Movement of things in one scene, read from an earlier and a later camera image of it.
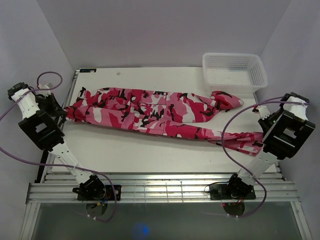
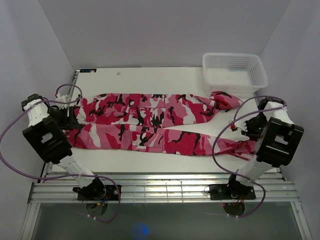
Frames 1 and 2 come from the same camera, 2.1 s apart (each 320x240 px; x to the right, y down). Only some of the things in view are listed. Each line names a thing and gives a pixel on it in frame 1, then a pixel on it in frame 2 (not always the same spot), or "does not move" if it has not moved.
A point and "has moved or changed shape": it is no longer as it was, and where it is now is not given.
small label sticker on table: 88,70 does not move
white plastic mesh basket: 233,72 does not move
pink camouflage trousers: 178,113 has moved or changed shape
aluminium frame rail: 160,188 does not move
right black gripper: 264,124 -> 250,134
